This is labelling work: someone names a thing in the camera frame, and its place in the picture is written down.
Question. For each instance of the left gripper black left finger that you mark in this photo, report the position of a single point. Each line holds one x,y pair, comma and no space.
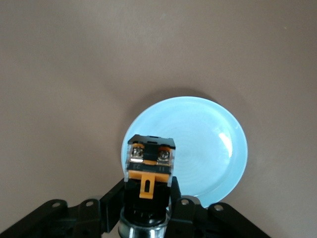
62,220

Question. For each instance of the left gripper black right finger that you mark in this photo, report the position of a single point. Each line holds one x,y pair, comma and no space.
210,223

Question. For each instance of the orange black push-button switch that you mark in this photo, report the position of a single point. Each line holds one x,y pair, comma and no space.
148,161

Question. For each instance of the light blue round plate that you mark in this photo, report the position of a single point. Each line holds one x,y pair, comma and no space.
203,148

